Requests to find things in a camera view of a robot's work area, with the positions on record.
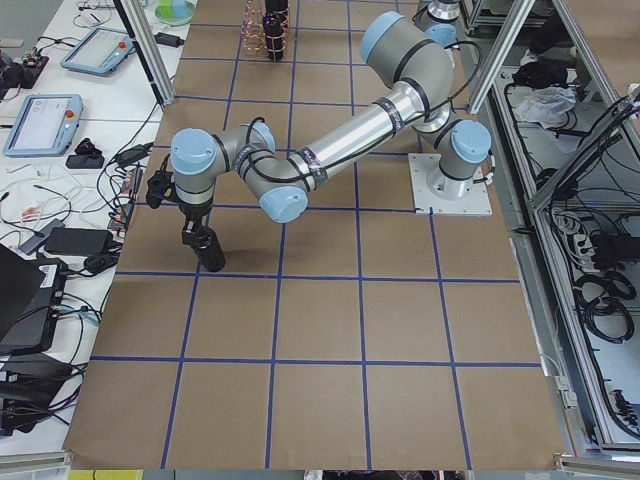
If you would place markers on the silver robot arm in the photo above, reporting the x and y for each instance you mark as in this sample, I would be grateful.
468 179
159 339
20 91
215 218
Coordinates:
437 19
418 73

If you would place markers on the aluminium side frame rail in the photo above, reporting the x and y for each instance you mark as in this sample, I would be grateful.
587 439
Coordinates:
576 192

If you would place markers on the copper wire wine basket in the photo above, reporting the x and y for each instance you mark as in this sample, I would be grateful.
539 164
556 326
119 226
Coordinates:
252 31

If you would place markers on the teach pendant tablet far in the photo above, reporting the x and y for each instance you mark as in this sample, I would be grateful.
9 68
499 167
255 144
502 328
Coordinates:
99 52

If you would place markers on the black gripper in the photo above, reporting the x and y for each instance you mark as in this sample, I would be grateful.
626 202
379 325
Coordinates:
193 210

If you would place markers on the black wine bottle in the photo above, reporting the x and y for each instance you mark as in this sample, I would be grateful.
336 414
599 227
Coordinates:
208 249
275 26

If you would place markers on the teach pendant tablet near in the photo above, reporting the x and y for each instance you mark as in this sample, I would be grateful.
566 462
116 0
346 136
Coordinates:
45 126

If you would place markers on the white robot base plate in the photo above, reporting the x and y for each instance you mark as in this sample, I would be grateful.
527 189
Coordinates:
436 194

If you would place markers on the black laptop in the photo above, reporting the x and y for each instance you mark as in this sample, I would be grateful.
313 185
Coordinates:
30 292

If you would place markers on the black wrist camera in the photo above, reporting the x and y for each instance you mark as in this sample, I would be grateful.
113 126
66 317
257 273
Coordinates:
161 187

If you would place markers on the black power brick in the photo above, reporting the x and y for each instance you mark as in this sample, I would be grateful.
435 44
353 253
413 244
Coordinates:
78 241

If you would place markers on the teach pendant tablet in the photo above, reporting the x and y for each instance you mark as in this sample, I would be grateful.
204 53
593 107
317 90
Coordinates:
99 52
45 126

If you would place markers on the green plastic dish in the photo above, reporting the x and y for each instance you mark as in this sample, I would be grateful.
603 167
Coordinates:
174 12

